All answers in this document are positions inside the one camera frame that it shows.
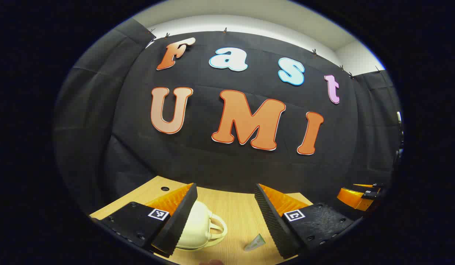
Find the white green skincare tube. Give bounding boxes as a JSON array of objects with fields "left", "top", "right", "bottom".
[{"left": 244, "top": 234, "right": 266, "bottom": 252}]

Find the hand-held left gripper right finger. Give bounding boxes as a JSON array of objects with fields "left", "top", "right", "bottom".
[{"left": 254, "top": 183, "right": 356, "bottom": 259}]

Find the black backdrop cloth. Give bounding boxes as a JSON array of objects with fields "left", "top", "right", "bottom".
[{"left": 53, "top": 17, "right": 403, "bottom": 221}]

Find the pale yellow suitcase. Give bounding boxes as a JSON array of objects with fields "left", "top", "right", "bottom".
[{"left": 175, "top": 201, "right": 228, "bottom": 251}]

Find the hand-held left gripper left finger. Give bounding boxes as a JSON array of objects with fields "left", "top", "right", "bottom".
[{"left": 91, "top": 183, "right": 198, "bottom": 258}]

